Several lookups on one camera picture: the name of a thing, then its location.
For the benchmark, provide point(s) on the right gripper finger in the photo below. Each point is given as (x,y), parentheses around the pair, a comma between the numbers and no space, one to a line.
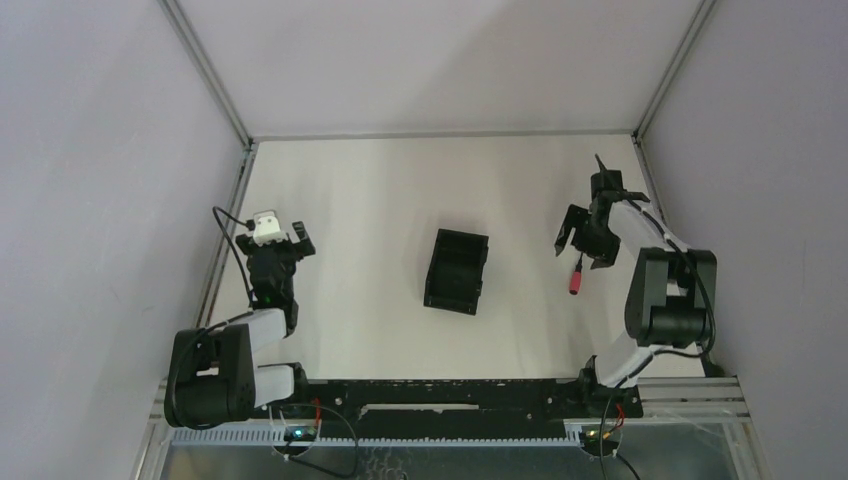
(604,251)
(573,230)

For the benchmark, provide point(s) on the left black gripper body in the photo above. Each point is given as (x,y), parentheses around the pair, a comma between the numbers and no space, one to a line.
(273,247)

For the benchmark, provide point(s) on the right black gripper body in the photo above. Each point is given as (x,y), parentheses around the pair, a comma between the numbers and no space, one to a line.
(593,238)

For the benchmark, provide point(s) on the red handled screwdriver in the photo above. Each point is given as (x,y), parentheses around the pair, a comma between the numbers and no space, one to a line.
(576,277)

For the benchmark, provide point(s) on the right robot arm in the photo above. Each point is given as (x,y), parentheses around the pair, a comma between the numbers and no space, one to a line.
(669,304)

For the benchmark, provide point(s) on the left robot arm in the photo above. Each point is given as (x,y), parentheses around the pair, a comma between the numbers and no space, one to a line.
(214,376)

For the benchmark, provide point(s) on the black plastic bin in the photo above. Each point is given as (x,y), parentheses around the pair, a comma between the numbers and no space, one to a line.
(454,278)

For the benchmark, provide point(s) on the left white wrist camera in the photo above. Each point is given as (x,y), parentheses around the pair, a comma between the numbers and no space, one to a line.
(267,228)

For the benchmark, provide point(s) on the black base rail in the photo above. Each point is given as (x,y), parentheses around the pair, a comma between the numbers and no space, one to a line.
(499,409)

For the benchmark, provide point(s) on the aluminium frame rail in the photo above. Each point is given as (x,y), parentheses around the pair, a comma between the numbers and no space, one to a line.
(693,400)

